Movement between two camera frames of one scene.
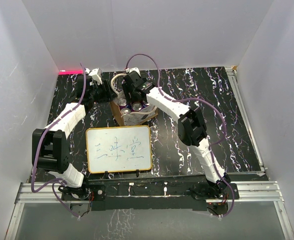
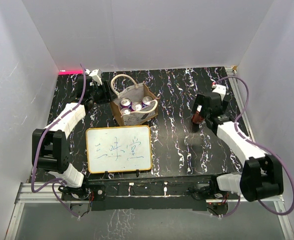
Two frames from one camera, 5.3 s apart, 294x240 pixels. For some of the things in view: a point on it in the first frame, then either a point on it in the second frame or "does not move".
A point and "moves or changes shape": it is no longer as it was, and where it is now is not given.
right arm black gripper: [129, 92] -> [199, 101]
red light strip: [71, 72] does not move
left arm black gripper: [107, 92] does not move
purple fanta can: [136, 106] moves or changes shape
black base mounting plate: [153, 194] does not move
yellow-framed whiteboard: [119, 149] does not move
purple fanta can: [125, 111] -> [136, 106]
